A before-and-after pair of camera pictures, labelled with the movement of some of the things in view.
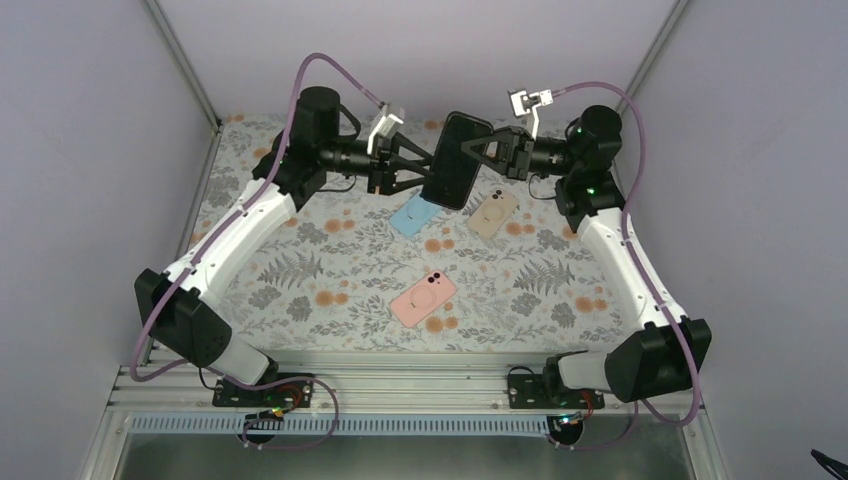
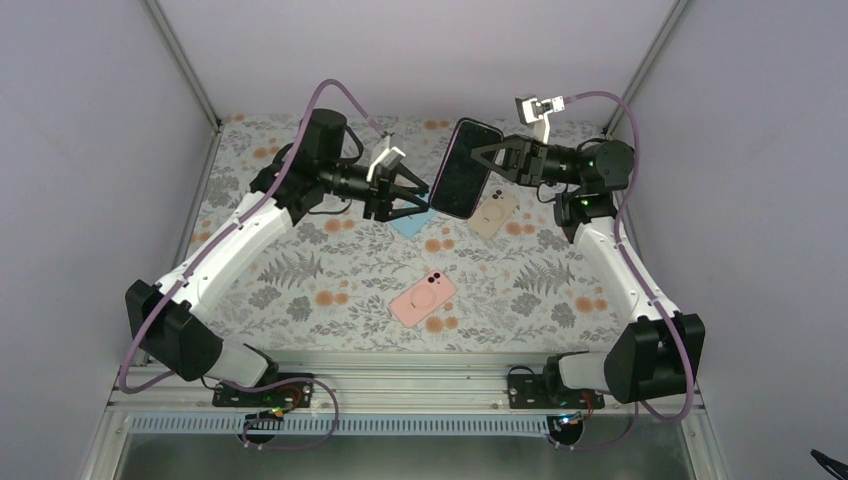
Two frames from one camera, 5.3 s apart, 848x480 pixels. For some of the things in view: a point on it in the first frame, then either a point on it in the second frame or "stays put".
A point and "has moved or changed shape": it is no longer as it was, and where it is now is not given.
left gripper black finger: (400, 141) -> (421, 187)
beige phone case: (489, 216) stays put
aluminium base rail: (364, 383) stays put
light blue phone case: (413, 215) stays put
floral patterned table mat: (518, 269) stays put
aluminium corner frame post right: (637, 80) stays put
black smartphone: (455, 170) has moved or changed shape
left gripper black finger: (390, 186) -> (388, 213)
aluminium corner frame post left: (188, 71) stays put
